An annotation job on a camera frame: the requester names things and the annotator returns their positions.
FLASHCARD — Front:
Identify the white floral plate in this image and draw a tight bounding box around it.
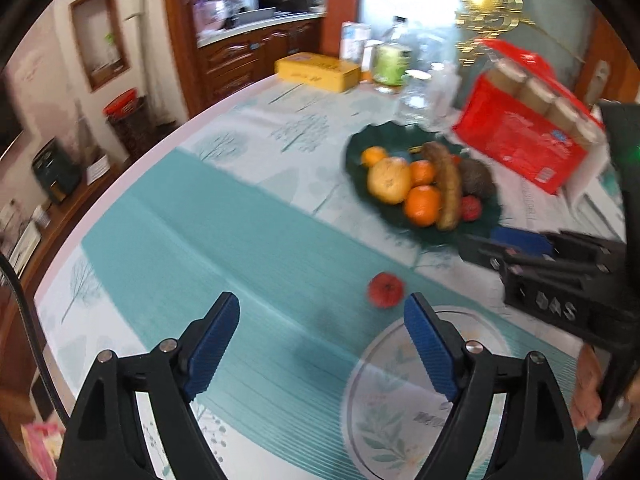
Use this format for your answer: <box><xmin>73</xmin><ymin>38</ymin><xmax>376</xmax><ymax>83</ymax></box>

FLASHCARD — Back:
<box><xmin>345</xmin><ymin>306</ymin><xmax>518</xmax><ymax>471</ymax></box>

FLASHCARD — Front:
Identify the large clear plastic bottle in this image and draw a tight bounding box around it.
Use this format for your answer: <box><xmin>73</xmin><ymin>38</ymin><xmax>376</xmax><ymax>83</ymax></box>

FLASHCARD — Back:
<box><xmin>382</xmin><ymin>16</ymin><xmax>438</xmax><ymax>118</ymax></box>

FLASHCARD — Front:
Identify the dark avocado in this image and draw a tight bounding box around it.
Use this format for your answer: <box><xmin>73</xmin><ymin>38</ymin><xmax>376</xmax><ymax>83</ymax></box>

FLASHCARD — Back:
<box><xmin>457</xmin><ymin>157</ymin><xmax>497</xmax><ymax>201</ymax></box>

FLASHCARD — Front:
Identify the black cable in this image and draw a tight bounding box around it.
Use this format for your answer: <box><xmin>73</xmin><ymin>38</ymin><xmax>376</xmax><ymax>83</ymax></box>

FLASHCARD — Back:
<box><xmin>0</xmin><ymin>252</ymin><xmax>68</xmax><ymax>423</ymax></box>

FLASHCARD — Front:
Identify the white paper card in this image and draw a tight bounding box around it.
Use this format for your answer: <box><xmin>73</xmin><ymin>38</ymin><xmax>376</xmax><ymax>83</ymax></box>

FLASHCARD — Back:
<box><xmin>86</xmin><ymin>155</ymin><xmax>112</xmax><ymax>184</ymax></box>

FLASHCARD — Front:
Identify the red cardboard box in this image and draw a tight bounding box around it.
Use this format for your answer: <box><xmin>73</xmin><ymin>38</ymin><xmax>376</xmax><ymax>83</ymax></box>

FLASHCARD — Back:
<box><xmin>452</xmin><ymin>39</ymin><xmax>608</xmax><ymax>196</ymax></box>

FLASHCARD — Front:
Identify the brown wooden cabinet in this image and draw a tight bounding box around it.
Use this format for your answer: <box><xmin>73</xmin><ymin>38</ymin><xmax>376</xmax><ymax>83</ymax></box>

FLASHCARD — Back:
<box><xmin>162</xmin><ymin>0</ymin><xmax>361</xmax><ymax>118</ymax></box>

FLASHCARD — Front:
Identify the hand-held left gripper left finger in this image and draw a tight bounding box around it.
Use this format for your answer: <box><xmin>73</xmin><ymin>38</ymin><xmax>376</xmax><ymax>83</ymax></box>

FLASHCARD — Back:
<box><xmin>57</xmin><ymin>291</ymin><xmax>240</xmax><ymax>480</ymax></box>

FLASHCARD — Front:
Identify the small tangerine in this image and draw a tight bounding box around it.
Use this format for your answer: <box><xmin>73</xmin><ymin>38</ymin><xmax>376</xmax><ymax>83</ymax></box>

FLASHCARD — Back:
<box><xmin>410</xmin><ymin>160</ymin><xmax>438</xmax><ymax>187</ymax></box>

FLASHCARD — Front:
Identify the person's right hand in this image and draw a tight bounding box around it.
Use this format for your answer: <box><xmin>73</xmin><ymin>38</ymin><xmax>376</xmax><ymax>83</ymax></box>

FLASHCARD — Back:
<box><xmin>572</xmin><ymin>347</ymin><xmax>608</xmax><ymax>428</ymax></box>

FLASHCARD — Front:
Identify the gold wall ornament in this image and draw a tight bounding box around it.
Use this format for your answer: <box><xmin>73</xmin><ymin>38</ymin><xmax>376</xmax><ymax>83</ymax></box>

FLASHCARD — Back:
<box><xmin>449</xmin><ymin>0</ymin><xmax>537</xmax><ymax>56</ymax></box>

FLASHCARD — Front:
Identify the white carton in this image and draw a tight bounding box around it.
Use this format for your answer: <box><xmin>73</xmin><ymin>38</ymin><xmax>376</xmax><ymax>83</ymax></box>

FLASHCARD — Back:
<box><xmin>341</xmin><ymin>21</ymin><xmax>372</xmax><ymax>63</ymax></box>

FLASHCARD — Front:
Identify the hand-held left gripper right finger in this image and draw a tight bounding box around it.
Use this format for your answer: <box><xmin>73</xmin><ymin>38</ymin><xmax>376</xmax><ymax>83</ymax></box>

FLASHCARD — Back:
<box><xmin>404</xmin><ymin>292</ymin><xmax>583</xmax><ymax>480</ymax></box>

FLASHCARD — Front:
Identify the dark green appliance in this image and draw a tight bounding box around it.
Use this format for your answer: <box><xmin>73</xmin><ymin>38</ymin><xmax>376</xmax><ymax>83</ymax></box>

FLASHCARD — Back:
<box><xmin>31</xmin><ymin>139</ymin><xmax>82</xmax><ymax>204</ymax></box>

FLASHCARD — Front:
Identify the white plastic container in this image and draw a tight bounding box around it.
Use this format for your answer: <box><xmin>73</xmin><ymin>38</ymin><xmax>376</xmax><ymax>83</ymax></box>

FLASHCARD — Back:
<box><xmin>567</xmin><ymin>152</ymin><xmax>626</xmax><ymax>221</ymax></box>

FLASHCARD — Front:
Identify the large orange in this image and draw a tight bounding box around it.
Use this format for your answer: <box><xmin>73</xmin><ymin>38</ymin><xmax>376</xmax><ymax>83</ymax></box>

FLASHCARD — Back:
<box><xmin>404</xmin><ymin>186</ymin><xmax>443</xmax><ymax>227</ymax></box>

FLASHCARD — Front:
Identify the dark green wavy plate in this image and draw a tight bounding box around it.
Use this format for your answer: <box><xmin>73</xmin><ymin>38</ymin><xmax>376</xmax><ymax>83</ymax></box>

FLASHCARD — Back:
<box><xmin>342</xmin><ymin>121</ymin><xmax>503</xmax><ymax>247</ymax></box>

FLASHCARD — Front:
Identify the round yellow fruit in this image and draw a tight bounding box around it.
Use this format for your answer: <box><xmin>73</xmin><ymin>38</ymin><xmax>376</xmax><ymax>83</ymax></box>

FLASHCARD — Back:
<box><xmin>367</xmin><ymin>157</ymin><xmax>413</xmax><ymax>206</ymax></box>

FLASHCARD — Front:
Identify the wooden framed wall niche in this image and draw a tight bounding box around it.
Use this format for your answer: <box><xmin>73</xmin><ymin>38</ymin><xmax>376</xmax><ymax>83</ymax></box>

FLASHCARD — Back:
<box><xmin>69</xmin><ymin>0</ymin><xmax>132</xmax><ymax>92</ymax></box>

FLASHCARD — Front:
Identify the basket with red lid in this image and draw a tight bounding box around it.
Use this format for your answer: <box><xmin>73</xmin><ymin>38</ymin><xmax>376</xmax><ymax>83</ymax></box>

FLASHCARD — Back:
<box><xmin>102</xmin><ymin>88</ymin><xmax>152</xmax><ymax>161</ymax></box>

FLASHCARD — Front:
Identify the yellow rectangular box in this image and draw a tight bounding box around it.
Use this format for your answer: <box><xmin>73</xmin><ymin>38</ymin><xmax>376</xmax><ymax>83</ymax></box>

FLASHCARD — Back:
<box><xmin>275</xmin><ymin>52</ymin><xmax>362</xmax><ymax>93</ymax></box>

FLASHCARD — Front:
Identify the pink patterned packet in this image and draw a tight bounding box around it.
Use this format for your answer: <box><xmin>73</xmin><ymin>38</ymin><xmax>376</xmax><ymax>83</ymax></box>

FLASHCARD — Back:
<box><xmin>21</xmin><ymin>421</ymin><xmax>65</xmax><ymax>480</ymax></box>

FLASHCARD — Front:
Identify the overripe brown banana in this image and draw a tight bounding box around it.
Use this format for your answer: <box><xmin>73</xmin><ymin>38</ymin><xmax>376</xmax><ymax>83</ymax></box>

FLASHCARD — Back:
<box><xmin>407</xmin><ymin>141</ymin><xmax>463</xmax><ymax>231</ymax></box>

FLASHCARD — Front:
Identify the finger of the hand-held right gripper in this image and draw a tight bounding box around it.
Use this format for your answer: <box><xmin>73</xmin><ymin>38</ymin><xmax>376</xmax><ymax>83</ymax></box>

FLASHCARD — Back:
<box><xmin>459</xmin><ymin>236</ymin><xmax>611</xmax><ymax>276</ymax></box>
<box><xmin>492</xmin><ymin>228</ymin><xmax>626</xmax><ymax>262</ymax></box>

